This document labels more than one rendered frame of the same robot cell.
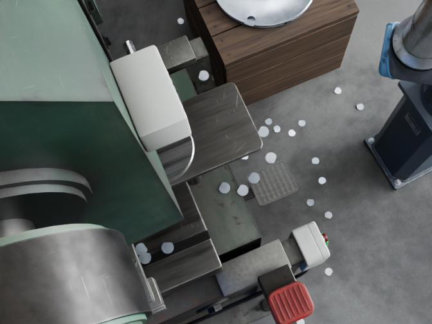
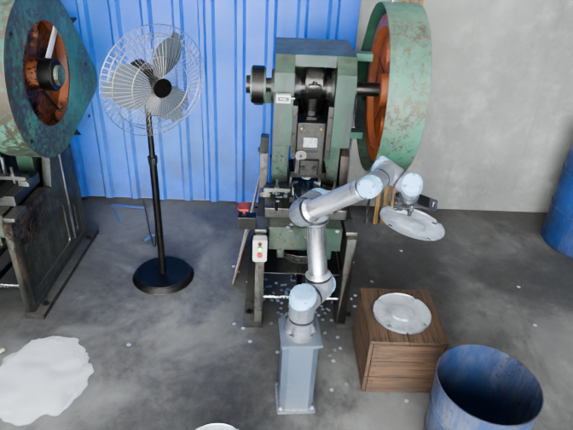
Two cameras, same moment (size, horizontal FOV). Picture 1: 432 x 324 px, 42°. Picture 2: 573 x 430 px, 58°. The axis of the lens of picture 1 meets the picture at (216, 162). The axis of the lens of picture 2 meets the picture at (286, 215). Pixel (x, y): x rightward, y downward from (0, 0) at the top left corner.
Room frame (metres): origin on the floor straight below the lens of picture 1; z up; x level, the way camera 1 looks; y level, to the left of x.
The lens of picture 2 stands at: (0.62, -2.30, 2.09)
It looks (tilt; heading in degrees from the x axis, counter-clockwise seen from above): 31 degrees down; 99
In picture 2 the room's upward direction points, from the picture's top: 3 degrees clockwise
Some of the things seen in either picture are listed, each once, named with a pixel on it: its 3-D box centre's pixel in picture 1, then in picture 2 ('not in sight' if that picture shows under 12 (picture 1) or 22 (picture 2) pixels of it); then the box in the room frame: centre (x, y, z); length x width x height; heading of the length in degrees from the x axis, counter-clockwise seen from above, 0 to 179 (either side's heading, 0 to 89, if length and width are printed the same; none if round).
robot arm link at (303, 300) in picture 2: not in sight; (303, 302); (0.43, -0.58, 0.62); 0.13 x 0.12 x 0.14; 66
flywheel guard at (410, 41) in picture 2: not in sight; (376, 84); (0.61, 0.39, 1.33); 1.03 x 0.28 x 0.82; 102
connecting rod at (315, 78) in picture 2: not in sight; (312, 98); (0.31, 0.22, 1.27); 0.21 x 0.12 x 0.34; 102
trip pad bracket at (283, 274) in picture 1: (281, 297); (247, 229); (0.05, -0.07, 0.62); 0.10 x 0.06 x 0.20; 12
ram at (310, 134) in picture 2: not in sight; (309, 144); (0.31, 0.18, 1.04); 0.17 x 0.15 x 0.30; 102
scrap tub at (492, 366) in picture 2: not in sight; (474, 419); (1.23, -0.71, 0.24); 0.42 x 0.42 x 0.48
